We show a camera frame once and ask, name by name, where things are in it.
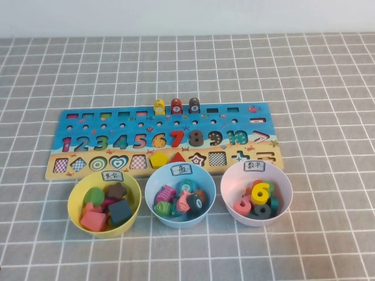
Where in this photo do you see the teal wooden fish number two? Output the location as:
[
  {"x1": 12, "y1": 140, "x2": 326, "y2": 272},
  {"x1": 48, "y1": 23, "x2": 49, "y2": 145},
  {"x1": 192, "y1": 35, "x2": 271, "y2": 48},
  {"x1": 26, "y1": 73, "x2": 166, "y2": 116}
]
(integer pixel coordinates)
[{"x1": 179, "y1": 180, "x2": 196, "y2": 194}]

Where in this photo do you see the dark wooden fish number nine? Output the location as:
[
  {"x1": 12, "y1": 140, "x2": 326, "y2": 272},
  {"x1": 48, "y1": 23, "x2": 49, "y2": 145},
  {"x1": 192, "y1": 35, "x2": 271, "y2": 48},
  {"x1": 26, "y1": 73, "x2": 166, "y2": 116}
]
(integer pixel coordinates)
[{"x1": 187, "y1": 193, "x2": 204, "y2": 212}]

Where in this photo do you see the yellow wooden number six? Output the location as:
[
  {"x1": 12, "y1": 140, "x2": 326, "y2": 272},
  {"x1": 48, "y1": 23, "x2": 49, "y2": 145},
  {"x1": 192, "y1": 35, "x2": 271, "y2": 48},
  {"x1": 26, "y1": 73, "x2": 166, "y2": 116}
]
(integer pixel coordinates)
[{"x1": 251, "y1": 180, "x2": 271, "y2": 205}]

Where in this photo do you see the yellow wooden pentagon block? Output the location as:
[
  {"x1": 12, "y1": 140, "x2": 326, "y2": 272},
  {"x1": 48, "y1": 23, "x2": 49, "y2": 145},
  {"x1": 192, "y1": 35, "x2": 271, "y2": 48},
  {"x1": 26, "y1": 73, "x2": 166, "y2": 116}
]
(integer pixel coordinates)
[{"x1": 149, "y1": 152, "x2": 171, "y2": 169}]

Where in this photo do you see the dark teal wooden square block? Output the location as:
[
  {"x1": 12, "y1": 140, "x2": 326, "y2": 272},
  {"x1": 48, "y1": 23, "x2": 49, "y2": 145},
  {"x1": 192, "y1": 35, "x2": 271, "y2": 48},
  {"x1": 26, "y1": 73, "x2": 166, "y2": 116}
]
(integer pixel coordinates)
[{"x1": 107, "y1": 199, "x2": 133, "y2": 227}]

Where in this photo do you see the brown wooden fish number eight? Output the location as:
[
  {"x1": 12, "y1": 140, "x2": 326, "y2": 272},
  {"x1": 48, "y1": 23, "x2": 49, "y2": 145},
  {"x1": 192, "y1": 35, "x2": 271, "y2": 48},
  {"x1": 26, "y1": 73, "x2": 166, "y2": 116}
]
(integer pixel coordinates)
[{"x1": 188, "y1": 97, "x2": 202, "y2": 114}]

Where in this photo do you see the pink striped wooden fish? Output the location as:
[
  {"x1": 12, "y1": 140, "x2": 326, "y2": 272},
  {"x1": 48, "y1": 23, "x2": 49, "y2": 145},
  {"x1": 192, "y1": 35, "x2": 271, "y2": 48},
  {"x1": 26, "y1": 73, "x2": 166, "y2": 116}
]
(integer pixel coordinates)
[{"x1": 154, "y1": 184, "x2": 176, "y2": 204}]

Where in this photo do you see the blue ocean wooden puzzle board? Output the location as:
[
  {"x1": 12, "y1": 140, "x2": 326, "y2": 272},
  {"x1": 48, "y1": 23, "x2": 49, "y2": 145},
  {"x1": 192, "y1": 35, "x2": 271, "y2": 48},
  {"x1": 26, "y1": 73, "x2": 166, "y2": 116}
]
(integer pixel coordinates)
[{"x1": 44, "y1": 102, "x2": 284, "y2": 180}]

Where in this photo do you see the paper label on blue bowl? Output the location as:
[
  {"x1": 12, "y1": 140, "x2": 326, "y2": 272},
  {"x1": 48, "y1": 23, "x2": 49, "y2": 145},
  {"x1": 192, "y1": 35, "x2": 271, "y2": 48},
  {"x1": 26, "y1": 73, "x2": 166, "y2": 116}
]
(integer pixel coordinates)
[{"x1": 171, "y1": 163, "x2": 194, "y2": 177}]

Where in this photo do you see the pink spotted wooden fish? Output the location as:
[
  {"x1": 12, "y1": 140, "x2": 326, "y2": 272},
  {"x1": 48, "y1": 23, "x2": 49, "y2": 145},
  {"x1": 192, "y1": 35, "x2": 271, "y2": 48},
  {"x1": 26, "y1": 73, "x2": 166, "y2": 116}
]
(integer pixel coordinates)
[{"x1": 176, "y1": 190, "x2": 193, "y2": 212}]

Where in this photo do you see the grey grid tablecloth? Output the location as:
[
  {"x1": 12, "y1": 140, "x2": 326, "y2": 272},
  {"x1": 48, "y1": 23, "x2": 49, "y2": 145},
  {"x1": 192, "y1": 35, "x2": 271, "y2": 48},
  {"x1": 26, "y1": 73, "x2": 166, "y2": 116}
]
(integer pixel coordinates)
[{"x1": 0, "y1": 32, "x2": 375, "y2": 281}]

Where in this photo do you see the red wooden triangle block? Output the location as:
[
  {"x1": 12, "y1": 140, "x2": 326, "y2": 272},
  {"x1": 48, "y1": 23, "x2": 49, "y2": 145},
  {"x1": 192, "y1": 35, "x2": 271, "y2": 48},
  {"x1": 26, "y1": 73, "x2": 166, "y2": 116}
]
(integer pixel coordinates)
[{"x1": 169, "y1": 152, "x2": 188, "y2": 164}]

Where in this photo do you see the pink wooden trapezoid block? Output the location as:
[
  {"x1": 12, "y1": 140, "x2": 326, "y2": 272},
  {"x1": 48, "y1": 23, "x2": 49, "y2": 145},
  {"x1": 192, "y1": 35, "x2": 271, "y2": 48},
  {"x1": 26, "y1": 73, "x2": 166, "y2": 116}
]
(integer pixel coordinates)
[{"x1": 80, "y1": 211, "x2": 108, "y2": 232}]

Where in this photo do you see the teal green wooden fish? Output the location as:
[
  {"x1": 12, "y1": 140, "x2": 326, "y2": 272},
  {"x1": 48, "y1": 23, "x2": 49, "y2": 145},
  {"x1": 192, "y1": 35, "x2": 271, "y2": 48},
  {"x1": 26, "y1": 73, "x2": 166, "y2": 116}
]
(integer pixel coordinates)
[{"x1": 169, "y1": 204, "x2": 188, "y2": 218}]

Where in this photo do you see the paper label on pink bowl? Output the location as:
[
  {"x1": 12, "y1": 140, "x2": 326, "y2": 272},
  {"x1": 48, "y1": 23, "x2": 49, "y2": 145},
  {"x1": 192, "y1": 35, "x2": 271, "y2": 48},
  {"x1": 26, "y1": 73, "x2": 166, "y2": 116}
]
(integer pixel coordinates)
[{"x1": 243, "y1": 160, "x2": 267, "y2": 172}]

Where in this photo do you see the coral wooden heart block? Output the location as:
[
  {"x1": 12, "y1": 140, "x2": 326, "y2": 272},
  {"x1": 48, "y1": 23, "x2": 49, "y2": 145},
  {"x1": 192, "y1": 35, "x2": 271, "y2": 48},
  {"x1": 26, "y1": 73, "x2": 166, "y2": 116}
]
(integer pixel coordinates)
[{"x1": 83, "y1": 201, "x2": 104, "y2": 217}]

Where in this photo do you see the brown wooden star block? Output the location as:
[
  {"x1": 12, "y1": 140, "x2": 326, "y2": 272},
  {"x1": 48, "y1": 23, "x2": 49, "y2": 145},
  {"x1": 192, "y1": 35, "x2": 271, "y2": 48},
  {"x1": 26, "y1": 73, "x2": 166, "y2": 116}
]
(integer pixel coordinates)
[{"x1": 105, "y1": 181, "x2": 128, "y2": 201}]

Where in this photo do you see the light blue plastic bowl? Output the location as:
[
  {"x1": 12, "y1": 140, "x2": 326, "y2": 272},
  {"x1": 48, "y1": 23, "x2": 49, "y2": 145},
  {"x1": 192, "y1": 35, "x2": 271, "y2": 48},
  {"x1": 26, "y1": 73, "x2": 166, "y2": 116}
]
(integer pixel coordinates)
[{"x1": 145, "y1": 163, "x2": 217, "y2": 228}]

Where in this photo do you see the dark grey wooden number nine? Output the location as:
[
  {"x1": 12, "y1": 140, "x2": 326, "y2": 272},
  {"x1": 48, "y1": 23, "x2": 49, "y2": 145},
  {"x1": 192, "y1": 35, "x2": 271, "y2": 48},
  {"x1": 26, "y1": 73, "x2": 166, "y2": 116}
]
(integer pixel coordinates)
[{"x1": 247, "y1": 203, "x2": 272, "y2": 220}]

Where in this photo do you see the pale pink plastic bowl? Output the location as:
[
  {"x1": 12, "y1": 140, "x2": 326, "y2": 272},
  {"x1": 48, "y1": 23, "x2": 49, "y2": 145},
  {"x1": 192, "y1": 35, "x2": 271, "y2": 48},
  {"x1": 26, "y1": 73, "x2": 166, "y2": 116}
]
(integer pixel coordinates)
[{"x1": 220, "y1": 162, "x2": 294, "y2": 228}]

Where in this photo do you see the pink wooden number five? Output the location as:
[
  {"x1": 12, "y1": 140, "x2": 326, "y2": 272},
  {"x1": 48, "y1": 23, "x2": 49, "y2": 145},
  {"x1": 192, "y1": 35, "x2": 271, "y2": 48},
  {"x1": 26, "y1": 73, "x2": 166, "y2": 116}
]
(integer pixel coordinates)
[{"x1": 233, "y1": 195, "x2": 253, "y2": 217}]

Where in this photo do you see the green wooden circle block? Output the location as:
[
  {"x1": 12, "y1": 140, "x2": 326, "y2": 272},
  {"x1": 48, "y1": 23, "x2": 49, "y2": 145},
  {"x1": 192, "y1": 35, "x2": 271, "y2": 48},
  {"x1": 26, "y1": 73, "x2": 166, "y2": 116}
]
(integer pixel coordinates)
[{"x1": 83, "y1": 187, "x2": 105, "y2": 205}]

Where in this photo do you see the paper label on yellow bowl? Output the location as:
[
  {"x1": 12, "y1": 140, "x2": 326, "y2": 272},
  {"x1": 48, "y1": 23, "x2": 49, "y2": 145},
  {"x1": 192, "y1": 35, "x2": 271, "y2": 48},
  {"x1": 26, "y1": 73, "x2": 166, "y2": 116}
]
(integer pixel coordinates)
[{"x1": 101, "y1": 170, "x2": 125, "y2": 182}]

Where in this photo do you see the green and yellow wooden fish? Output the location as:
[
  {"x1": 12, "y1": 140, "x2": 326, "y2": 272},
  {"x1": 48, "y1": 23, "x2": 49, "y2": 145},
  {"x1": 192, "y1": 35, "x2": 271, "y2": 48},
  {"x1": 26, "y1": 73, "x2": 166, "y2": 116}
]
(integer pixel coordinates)
[{"x1": 154, "y1": 201, "x2": 172, "y2": 217}]

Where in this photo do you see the yellow plastic bowl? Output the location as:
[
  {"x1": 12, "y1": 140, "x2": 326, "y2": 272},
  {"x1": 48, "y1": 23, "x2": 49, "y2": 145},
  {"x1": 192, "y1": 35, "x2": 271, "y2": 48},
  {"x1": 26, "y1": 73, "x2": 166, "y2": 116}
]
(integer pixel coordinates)
[{"x1": 67, "y1": 170, "x2": 142, "y2": 238}]

